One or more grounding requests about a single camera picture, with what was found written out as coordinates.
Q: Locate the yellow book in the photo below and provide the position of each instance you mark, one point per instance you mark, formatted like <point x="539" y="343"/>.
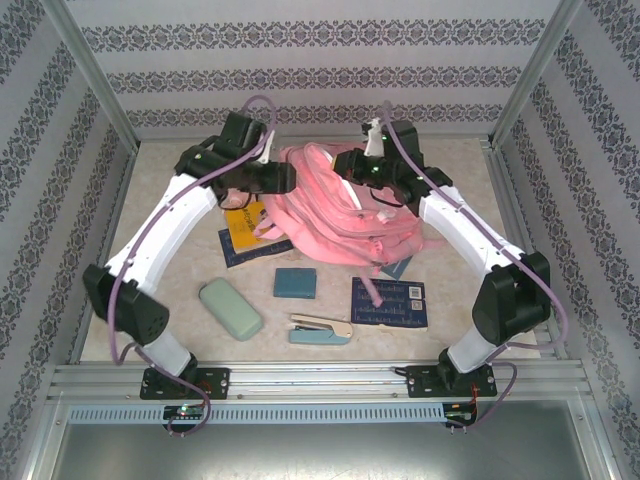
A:
<point x="242" y="225"/>

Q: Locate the pink backpack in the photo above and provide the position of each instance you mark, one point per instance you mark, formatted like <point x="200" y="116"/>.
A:
<point x="320" y="210"/>

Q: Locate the small teal notebook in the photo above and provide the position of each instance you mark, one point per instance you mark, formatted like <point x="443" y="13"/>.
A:
<point x="295" y="284"/>

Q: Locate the teal book with barcode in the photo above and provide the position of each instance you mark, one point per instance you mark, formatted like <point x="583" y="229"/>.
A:
<point x="395" y="270"/>

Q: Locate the pale green pencil case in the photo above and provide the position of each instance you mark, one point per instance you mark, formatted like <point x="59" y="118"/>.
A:
<point x="230" y="310"/>

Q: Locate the navy book with QR code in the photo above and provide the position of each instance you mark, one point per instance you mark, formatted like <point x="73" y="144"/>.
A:
<point x="395" y="310"/>

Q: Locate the blue and cream stapler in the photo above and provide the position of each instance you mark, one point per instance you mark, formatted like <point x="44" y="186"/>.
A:
<point x="315" y="337"/>

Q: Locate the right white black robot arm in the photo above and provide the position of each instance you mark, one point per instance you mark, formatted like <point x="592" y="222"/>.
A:
<point x="465" y="230"/>

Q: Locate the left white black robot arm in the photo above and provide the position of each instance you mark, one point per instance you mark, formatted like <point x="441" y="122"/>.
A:
<point x="165" y="235"/>

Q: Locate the plain navy book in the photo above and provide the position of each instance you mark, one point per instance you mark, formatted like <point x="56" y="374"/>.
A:
<point x="250" y="257"/>

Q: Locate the grey metal sheet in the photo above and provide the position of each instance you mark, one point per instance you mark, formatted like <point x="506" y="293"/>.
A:
<point x="320" y="455"/>

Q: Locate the aluminium frame rail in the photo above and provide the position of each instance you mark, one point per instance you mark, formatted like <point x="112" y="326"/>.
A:
<point x="175" y="138"/>
<point x="507" y="200"/>
<point x="120" y="200"/>

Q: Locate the aluminium corner post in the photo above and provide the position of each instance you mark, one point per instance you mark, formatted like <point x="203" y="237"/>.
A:
<point x="90" y="70"/>
<point x="535" y="70"/>

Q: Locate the aluminium mounting rail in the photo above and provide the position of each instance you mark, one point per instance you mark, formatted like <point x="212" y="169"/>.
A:
<point x="310" y="382"/>

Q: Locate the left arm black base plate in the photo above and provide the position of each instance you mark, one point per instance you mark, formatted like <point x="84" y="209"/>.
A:
<point x="220" y="382"/>

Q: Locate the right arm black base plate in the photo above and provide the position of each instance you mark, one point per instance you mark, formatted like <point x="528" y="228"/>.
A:
<point x="420" y="382"/>

